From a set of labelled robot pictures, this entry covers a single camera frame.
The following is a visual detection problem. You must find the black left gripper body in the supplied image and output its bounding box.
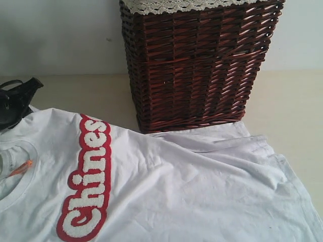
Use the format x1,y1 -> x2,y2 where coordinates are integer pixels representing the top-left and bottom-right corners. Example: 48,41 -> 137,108
1,77 -> 43,130

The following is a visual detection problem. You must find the dark brown wicker basket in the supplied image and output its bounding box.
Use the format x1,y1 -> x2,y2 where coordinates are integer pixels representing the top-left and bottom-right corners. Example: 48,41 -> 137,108
119,1 -> 284,133

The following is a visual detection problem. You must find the white t-shirt red logo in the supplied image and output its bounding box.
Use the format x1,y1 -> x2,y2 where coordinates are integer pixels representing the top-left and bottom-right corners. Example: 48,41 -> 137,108
1,108 -> 322,241

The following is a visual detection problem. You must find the orange clothing tag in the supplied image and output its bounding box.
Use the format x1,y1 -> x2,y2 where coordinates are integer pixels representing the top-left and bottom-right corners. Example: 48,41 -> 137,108
9,160 -> 33,177

